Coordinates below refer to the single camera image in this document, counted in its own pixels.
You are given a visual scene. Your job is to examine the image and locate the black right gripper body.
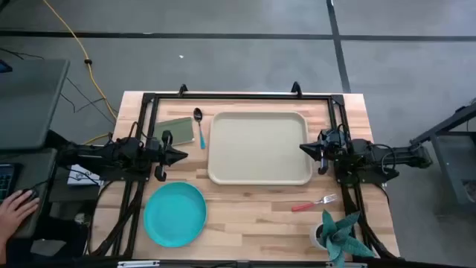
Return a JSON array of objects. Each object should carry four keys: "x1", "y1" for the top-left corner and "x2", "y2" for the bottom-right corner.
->
[{"x1": 318, "y1": 128, "x2": 349, "y2": 175}]

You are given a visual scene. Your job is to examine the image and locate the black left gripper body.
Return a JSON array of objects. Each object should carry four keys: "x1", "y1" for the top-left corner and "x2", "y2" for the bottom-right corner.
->
[{"x1": 150, "y1": 130, "x2": 176, "y2": 182}]

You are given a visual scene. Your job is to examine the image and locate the metal spoon with teal handle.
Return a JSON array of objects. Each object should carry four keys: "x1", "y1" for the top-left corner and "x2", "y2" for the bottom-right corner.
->
[{"x1": 193, "y1": 107, "x2": 207, "y2": 150}]

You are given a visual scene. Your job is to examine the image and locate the metal fork with red handle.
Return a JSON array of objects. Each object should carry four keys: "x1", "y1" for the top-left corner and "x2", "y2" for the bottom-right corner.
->
[{"x1": 291, "y1": 193, "x2": 338, "y2": 213}]

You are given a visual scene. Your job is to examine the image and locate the teal round plate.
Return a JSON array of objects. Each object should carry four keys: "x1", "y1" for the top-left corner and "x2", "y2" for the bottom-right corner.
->
[{"x1": 143, "y1": 181, "x2": 208, "y2": 249}]

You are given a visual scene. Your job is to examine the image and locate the blue faceted cup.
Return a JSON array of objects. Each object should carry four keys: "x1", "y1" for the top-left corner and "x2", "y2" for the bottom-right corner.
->
[{"x1": 310, "y1": 209, "x2": 375, "y2": 268}]

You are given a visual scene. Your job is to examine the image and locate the beige plastic tray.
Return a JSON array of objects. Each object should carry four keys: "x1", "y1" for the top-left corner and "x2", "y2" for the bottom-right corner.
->
[{"x1": 207, "y1": 110, "x2": 314, "y2": 186}]

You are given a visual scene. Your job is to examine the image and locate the white printed box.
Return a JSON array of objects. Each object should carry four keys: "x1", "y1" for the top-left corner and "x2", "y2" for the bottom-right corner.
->
[{"x1": 66, "y1": 163, "x2": 103, "y2": 187}]

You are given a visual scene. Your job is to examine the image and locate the grey metal cart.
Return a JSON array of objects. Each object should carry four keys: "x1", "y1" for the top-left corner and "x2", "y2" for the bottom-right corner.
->
[{"x1": 408, "y1": 102, "x2": 476, "y2": 205}]

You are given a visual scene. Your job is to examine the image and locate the dark desk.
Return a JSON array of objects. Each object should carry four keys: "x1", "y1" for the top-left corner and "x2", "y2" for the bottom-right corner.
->
[{"x1": 0, "y1": 147, "x2": 62, "y2": 239}]

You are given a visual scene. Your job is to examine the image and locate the grey desk panel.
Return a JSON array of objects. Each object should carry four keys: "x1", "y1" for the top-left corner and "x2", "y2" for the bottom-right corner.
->
[{"x1": 0, "y1": 58, "x2": 71, "y2": 150}]

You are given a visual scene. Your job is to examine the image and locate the person's hand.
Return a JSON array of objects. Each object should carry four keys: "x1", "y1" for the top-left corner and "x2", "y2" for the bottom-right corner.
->
[{"x1": 0, "y1": 189, "x2": 41, "y2": 243}]

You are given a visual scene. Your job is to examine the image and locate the black keyboard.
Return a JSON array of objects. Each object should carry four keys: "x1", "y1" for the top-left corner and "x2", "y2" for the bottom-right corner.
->
[{"x1": 0, "y1": 163, "x2": 18, "y2": 204}]

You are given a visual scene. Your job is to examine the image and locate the black aluminium table frame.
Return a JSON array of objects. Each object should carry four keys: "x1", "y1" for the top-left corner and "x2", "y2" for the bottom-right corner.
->
[{"x1": 89, "y1": 82, "x2": 401, "y2": 261}]

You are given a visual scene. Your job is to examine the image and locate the thin black floor cable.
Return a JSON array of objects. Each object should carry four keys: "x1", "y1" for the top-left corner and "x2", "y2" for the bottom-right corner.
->
[{"x1": 0, "y1": 46, "x2": 117, "y2": 126}]

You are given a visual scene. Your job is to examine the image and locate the silver metal bracket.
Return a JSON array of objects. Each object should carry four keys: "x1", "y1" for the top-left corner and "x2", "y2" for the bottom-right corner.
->
[{"x1": 118, "y1": 260, "x2": 161, "y2": 268}]

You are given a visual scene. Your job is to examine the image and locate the yellow cable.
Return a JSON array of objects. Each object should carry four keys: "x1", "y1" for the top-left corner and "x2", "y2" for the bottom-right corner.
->
[{"x1": 41, "y1": 0, "x2": 119, "y2": 146}]

